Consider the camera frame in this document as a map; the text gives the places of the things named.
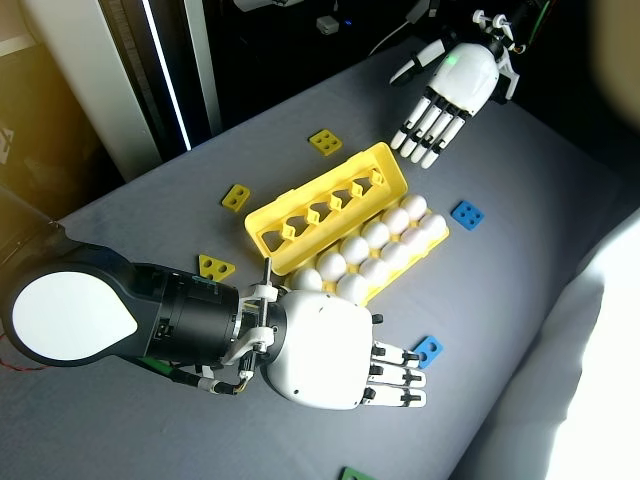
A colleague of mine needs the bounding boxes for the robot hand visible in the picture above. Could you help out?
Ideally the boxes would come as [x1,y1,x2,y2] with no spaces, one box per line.
[263,288,430,412]
[389,42,501,170]

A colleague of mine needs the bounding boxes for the yellow plastic egg carton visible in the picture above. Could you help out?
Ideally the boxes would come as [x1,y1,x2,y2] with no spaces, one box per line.
[243,141,450,307]

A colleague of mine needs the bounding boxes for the white toy egg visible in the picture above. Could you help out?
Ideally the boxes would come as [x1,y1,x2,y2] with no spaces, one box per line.
[419,213,449,240]
[337,273,369,302]
[289,268,324,292]
[382,242,412,269]
[340,235,372,264]
[317,251,349,281]
[401,194,430,219]
[382,207,411,234]
[402,228,429,251]
[358,257,390,282]
[362,222,392,249]

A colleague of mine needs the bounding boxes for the blue two-hole block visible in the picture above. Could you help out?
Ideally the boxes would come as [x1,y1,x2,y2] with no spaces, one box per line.
[410,335,445,370]

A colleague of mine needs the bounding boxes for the blue four-hole block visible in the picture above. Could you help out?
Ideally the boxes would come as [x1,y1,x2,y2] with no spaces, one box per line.
[450,199,486,232]

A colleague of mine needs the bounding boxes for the yellow triangle three-hole block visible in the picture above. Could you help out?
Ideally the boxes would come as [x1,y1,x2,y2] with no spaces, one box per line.
[197,253,236,281]

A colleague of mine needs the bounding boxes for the yellow four-hole block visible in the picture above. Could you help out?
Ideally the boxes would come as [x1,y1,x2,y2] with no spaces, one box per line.
[308,129,345,158]

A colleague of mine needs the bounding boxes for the yellow two-hole block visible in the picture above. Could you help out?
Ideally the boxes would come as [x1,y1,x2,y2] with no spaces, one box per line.
[221,183,252,211]

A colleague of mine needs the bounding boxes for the grey table cloth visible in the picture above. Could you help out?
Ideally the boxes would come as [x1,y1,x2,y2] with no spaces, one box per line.
[0,47,640,480]

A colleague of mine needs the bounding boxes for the white curtain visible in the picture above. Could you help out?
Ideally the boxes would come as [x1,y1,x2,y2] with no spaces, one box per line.
[446,207,640,480]

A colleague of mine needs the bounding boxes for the white cable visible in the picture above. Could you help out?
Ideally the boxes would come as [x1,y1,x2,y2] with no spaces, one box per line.
[368,0,436,57]

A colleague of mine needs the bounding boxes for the white post with light strip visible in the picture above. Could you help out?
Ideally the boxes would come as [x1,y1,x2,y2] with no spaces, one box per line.
[22,0,224,184]

